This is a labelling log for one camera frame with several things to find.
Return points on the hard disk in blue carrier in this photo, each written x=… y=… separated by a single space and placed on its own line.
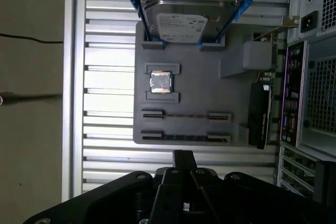
x=183 y=14

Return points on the grey parts rack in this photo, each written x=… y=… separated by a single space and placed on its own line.
x=197 y=90

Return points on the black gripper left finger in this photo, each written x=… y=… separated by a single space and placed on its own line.
x=168 y=197

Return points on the black open PC case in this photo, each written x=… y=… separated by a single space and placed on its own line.
x=315 y=48

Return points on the silver CPU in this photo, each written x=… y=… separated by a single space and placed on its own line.
x=160 y=82

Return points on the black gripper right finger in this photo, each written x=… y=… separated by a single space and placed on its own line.
x=210 y=200

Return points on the green graphics card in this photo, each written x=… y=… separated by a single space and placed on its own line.
x=260 y=119

